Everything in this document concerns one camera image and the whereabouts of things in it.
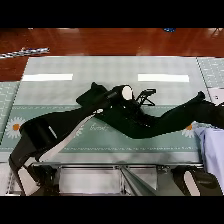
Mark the pale blue garment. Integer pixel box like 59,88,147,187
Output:
193,125,224,195

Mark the green shirt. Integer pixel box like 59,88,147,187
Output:
75,81,205,140

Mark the silver frame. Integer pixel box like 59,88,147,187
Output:
6,161,205,197

